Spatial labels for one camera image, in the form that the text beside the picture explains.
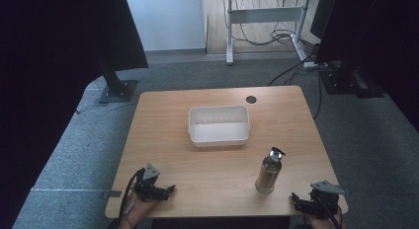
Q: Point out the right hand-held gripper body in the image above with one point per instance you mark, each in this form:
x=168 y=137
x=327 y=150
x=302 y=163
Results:
x=324 y=196

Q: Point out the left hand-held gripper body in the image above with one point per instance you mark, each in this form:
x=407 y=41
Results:
x=149 y=179

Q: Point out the metal water bottle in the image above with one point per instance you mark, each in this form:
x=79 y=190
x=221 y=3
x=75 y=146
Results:
x=269 y=174

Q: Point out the white plastic bin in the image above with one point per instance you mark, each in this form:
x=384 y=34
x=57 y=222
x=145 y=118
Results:
x=218 y=126

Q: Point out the person's right hand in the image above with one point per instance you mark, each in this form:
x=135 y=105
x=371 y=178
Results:
x=324 y=223

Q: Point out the person's left hand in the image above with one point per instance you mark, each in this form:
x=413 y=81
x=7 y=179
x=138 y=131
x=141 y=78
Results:
x=140 y=207

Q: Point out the grey tape strip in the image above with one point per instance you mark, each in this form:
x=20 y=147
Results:
x=112 y=193

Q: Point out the white power strip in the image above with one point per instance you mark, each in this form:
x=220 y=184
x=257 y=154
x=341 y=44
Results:
x=310 y=64

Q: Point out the black curtain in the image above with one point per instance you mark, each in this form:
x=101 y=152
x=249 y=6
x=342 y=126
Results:
x=49 y=74
x=378 y=31

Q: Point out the black monitor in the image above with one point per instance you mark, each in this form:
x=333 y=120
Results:
x=324 y=15

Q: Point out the black stand with base plate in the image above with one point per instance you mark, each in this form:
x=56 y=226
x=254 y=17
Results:
x=117 y=87
x=346 y=81

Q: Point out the white metal desk frame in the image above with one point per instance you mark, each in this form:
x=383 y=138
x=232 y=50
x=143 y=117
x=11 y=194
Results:
x=263 y=15

